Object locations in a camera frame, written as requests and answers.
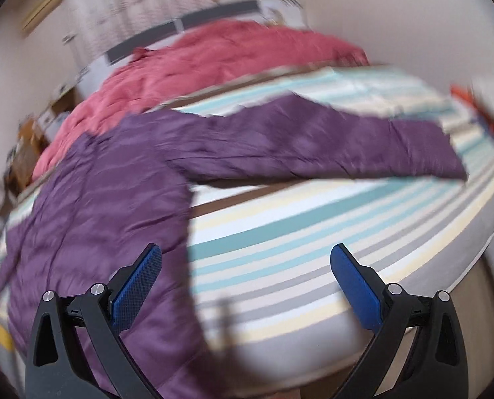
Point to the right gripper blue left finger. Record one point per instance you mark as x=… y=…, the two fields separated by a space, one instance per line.
x=130 y=286

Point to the striped bed sheet mattress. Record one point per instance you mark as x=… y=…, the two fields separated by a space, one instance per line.
x=271 y=312

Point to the beige wall air conditioner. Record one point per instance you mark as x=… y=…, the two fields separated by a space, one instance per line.
x=38 y=14

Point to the white and grey headboard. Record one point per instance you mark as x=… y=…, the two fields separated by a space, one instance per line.
x=284 y=12

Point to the red quilted comforter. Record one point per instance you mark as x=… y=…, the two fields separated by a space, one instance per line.
x=214 y=54

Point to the orange red object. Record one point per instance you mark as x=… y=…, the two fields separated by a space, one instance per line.
x=467 y=95

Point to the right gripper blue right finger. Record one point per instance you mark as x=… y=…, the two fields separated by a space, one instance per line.
x=361 y=286

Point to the purple quilted down jacket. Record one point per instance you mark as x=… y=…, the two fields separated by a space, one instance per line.
x=115 y=193

